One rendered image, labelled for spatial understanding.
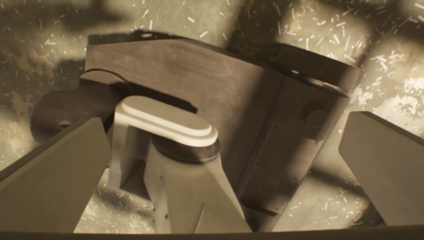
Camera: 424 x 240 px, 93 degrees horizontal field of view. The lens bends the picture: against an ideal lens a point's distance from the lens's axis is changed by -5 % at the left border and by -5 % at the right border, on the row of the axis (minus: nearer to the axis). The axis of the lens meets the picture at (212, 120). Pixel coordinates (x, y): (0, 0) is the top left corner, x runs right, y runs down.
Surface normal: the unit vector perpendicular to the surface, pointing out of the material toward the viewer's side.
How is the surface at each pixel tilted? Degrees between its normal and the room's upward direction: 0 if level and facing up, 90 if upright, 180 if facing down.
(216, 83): 0
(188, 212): 90
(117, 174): 0
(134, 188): 90
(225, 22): 0
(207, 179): 90
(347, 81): 25
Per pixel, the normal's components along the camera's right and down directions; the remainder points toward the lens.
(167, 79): -0.18, 0.36
